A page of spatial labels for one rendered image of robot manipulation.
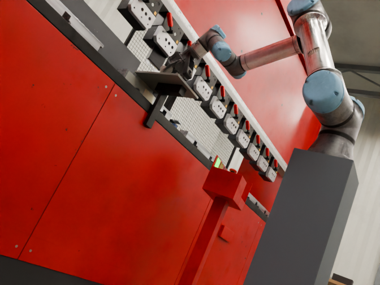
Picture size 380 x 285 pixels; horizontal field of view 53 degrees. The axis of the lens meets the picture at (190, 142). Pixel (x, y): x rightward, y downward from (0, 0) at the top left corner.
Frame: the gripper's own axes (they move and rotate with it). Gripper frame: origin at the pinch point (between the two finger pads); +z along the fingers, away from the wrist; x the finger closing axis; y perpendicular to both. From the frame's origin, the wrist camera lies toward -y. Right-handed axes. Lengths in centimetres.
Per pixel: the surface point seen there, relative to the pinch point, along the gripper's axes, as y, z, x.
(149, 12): 18.2, -14.6, 21.2
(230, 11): 53, -47, -27
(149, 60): 13.9, 0.3, 5.2
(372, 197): 240, -83, -727
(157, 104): -12.7, 6.1, 1.4
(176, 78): -12.7, -8.0, 5.9
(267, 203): 48, 25, -210
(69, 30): -17, 6, 52
